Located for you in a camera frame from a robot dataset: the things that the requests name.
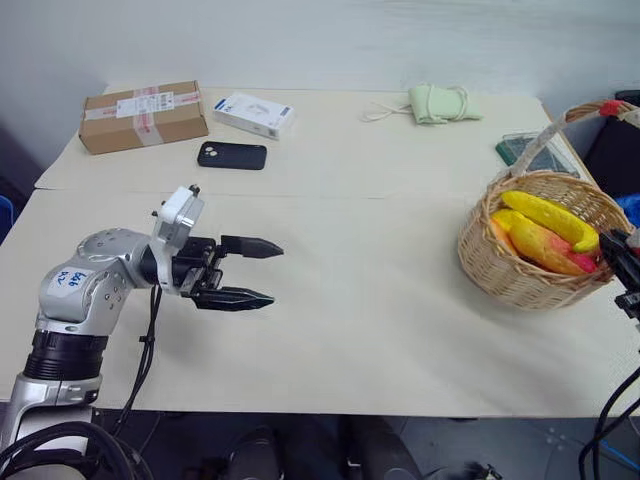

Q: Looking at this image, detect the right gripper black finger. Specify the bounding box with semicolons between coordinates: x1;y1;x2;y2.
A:
614;291;640;322
598;227;634;274

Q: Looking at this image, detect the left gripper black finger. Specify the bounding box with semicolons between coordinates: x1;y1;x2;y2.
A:
191;285;277;313
220;233;286;261

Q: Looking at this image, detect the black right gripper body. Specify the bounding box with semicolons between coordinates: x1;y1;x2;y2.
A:
617;249;640;297

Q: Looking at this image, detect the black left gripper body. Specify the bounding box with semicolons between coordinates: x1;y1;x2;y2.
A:
170;236;227;302

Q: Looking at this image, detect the blue plastic bag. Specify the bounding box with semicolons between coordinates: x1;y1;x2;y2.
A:
613;193;640;232

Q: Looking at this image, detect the yellow and red mango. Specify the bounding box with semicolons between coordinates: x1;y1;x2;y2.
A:
508;211;600;276

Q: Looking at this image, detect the yellow banana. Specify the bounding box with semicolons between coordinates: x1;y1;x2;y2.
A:
500;189;602;254

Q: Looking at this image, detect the black phone case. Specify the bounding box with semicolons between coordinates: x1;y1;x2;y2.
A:
196;140;268;172

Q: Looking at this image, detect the black bin beside table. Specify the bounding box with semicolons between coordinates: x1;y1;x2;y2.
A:
583;88;640;202

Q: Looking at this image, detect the orange yellow fruit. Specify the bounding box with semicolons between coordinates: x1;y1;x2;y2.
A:
489;208;524;254

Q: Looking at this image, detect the white and blue product box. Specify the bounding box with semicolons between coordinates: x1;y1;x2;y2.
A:
212;91;297;141

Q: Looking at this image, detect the dark rounded shape under table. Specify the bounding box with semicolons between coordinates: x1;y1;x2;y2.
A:
218;423;284;480

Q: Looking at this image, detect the taped brown cardboard box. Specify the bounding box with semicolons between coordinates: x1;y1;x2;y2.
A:
78;80;210;157

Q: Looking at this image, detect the blue object at table side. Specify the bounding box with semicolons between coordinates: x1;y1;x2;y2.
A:
0;193;15;247

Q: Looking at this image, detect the pale green cloth pouch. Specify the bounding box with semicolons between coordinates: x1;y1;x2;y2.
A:
408;83;485;127

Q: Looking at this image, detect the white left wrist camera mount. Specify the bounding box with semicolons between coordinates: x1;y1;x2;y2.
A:
151;184;207;297

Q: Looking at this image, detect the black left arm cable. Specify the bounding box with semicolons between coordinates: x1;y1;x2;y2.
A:
108;283;164;437

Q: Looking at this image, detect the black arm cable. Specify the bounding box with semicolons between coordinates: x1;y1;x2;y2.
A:
578;366;640;480
108;283;164;437

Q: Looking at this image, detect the wicker basket with handle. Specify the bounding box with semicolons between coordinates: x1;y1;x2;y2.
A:
457;99;637;312

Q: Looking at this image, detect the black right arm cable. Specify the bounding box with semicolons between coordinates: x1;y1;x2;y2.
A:
578;366;640;480

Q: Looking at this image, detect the blue cable on floor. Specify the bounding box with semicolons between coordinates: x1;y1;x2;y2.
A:
598;442;640;460

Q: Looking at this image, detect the black cable bundle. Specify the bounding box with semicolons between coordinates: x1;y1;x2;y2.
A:
0;419;154;480

